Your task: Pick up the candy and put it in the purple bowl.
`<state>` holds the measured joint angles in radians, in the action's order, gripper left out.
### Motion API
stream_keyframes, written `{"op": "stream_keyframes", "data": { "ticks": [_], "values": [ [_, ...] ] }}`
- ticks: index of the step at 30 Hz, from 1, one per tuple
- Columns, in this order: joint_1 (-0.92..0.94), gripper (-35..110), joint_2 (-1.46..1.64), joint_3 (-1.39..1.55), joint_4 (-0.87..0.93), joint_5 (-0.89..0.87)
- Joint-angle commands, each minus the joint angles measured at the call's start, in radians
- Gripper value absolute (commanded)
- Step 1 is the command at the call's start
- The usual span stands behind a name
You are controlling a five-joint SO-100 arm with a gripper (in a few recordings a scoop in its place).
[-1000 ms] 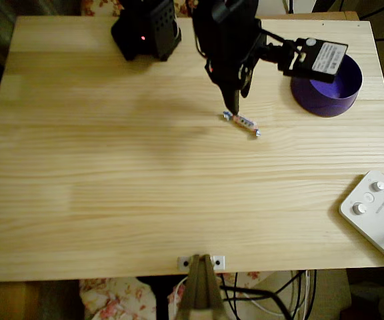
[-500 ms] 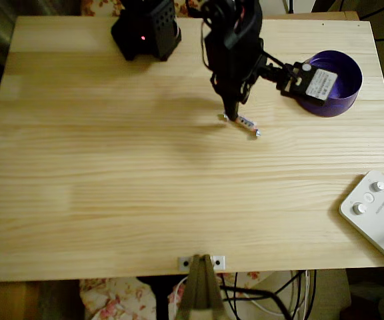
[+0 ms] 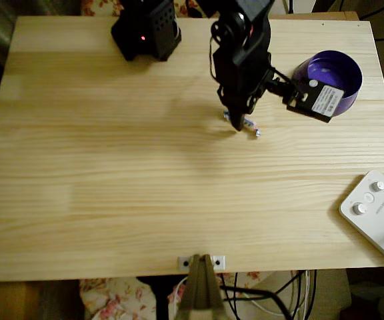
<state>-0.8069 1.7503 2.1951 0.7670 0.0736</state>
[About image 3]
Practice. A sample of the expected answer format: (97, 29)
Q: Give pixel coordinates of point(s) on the candy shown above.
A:
(252, 128)

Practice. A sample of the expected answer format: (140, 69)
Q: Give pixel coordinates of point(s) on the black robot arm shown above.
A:
(252, 20)

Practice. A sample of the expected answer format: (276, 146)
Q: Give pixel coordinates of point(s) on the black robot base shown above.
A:
(145, 30)

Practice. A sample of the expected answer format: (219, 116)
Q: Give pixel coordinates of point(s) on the purple bowl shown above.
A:
(348, 66)

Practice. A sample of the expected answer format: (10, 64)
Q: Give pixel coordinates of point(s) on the white control box with knobs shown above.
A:
(382, 220)

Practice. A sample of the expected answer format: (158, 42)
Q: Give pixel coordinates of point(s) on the beige upholstered seat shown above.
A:
(332, 293)

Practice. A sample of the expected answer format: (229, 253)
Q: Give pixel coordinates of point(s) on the floral cloth with pink roses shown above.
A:
(118, 300)

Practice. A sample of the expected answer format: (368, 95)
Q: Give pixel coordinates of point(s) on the wooden table leg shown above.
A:
(15, 300)

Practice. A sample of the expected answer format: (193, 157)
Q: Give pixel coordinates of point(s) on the black camera box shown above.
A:
(318, 100)

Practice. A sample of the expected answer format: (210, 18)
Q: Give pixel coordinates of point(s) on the wooden frame rail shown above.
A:
(312, 15)

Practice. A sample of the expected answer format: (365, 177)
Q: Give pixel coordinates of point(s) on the white metal bracket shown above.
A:
(181, 262)

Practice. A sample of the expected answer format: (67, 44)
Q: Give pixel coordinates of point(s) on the black stand post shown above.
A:
(162, 300)

